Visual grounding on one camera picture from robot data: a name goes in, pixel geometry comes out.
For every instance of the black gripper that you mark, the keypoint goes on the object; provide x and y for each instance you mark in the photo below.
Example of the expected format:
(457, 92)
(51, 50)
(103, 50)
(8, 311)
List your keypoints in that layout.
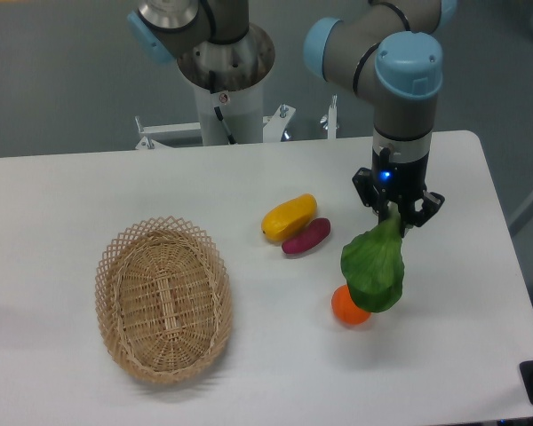
(402, 183)

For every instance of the green leafy vegetable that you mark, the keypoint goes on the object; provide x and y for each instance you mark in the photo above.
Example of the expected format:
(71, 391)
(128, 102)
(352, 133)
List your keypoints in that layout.
(373, 267)

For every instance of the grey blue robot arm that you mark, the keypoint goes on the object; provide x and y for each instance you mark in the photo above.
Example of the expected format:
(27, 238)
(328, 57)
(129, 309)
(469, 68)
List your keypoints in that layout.
(388, 57)

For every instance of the purple sweet potato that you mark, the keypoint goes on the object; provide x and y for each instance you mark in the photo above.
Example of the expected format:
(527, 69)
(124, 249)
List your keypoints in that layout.
(314, 234)

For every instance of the yellow mango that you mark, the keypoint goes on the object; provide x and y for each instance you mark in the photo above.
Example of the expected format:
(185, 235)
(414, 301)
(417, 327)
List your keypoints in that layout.
(288, 218)

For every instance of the orange fruit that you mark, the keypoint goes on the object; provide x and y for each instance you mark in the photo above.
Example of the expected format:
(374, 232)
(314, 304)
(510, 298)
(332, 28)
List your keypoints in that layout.
(345, 310)

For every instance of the woven wicker basket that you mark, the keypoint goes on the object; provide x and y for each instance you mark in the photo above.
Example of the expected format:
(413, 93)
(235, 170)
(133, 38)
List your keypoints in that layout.
(163, 300)

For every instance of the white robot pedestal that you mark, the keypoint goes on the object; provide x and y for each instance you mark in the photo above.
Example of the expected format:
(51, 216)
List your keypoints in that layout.
(228, 82)

